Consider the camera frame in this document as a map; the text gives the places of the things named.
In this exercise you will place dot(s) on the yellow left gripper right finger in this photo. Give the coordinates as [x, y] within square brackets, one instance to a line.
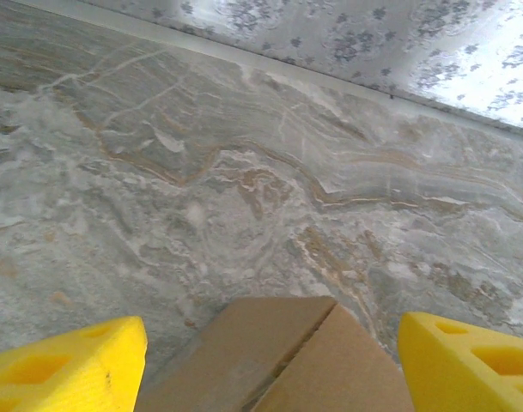
[437, 377]

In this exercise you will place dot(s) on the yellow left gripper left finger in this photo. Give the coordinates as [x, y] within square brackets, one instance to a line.
[106, 386]

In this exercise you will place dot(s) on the brown cardboard box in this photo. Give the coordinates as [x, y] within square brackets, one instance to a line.
[252, 356]

